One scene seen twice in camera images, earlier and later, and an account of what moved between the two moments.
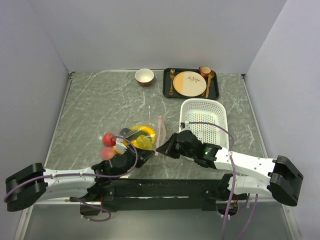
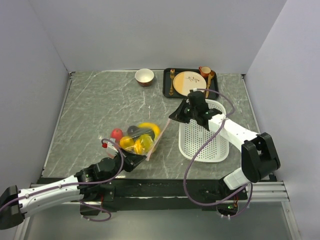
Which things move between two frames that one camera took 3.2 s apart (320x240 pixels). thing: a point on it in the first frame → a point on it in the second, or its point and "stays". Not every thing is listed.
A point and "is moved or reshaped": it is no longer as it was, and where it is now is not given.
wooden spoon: x=211 y=75 stays
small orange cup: x=204 y=71 stays
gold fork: x=172 y=75 stays
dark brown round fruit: x=123 y=132 → x=131 y=129
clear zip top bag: x=148 y=135 is moved or reshaped
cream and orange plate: x=189 y=84 stays
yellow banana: x=139 y=128 → x=154 y=127
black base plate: x=133 y=194 stays
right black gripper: x=167 y=147 → x=178 y=115
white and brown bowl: x=144 y=77 stays
